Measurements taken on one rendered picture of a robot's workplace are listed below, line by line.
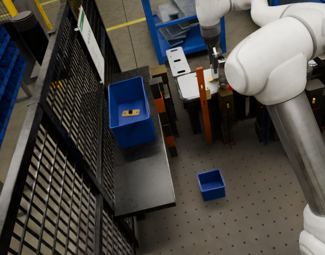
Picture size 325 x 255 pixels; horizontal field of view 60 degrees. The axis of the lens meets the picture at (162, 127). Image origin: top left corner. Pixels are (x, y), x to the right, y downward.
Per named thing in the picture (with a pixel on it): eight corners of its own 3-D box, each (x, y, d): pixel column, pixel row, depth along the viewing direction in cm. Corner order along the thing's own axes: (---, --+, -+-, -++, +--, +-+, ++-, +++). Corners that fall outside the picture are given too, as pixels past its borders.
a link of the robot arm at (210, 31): (216, 14, 127) (217, 27, 131) (197, 20, 127) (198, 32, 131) (222, 23, 120) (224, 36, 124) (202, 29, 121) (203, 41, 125)
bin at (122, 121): (148, 96, 142) (141, 75, 133) (157, 139, 120) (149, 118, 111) (116, 104, 143) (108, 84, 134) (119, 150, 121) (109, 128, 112)
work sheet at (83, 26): (104, 60, 153) (81, 4, 131) (104, 85, 137) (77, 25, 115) (100, 61, 153) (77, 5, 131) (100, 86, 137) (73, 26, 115)
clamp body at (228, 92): (232, 135, 157) (229, 84, 132) (238, 148, 150) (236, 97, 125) (220, 138, 157) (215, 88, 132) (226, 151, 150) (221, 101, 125)
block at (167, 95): (176, 122, 172) (166, 83, 151) (179, 136, 164) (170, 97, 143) (171, 124, 172) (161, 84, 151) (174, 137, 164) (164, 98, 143)
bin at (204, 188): (220, 179, 139) (219, 168, 132) (226, 197, 131) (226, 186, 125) (198, 184, 139) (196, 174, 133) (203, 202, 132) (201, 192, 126)
